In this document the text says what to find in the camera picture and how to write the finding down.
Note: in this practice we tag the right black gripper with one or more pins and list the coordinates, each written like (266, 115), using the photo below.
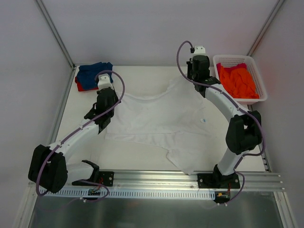
(198, 86)

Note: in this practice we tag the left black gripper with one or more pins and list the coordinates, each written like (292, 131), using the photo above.
(104, 122)

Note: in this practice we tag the white t shirt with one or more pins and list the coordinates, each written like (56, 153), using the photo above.
(176, 120)

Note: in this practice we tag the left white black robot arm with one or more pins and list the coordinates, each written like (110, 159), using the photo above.
(49, 168)

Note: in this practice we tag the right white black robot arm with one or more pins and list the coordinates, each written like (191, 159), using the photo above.
(243, 133)

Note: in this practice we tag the folded red t shirt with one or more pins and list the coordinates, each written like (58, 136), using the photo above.
(82, 84)

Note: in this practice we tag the folded blue t shirt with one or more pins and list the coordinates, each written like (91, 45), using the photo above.
(90, 71)

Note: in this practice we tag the white plastic basket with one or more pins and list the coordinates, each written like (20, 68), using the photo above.
(233, 60)

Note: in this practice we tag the orange t shirt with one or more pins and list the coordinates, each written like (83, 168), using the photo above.
(239, 83)

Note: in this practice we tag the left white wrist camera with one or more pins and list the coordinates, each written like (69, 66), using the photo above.
(104, 82)

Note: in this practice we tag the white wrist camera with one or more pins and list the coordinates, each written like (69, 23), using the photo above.
(104, 82)
(197, 50)

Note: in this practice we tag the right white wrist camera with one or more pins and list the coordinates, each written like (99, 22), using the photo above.
(197, 50)

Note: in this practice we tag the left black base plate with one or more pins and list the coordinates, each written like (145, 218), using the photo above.
(105, 178)

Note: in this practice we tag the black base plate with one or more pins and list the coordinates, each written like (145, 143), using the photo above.
(105, 178)
(214, 181)

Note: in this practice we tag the aluminium mounting rail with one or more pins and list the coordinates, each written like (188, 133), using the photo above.
(251, 181)

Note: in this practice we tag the white slotted cable duct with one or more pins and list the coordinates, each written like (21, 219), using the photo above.
(135, 194)

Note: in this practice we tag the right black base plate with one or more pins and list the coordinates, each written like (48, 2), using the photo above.
(214, 181)

